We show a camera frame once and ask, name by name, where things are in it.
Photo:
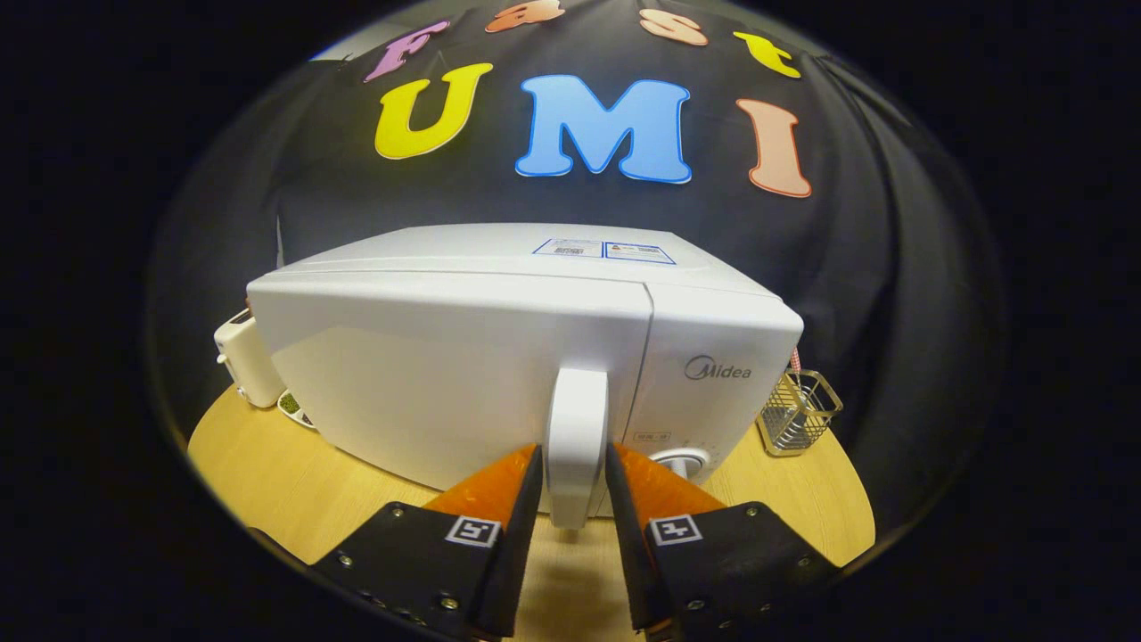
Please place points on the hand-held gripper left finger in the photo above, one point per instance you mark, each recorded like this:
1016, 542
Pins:
521, 535

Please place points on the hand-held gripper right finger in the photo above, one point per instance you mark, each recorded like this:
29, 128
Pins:
628, 535

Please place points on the white microwave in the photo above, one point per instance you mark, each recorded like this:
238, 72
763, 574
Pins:
446, 374

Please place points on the pink striped straw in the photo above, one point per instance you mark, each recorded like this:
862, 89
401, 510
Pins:
795, 361

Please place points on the white divided plate with beans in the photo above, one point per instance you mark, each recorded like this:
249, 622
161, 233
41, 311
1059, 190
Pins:
292, 406

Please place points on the white toaster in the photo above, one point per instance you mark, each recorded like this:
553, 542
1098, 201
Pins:
245, 361

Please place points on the black backdrop cloth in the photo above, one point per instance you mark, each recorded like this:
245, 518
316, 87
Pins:
357, 205

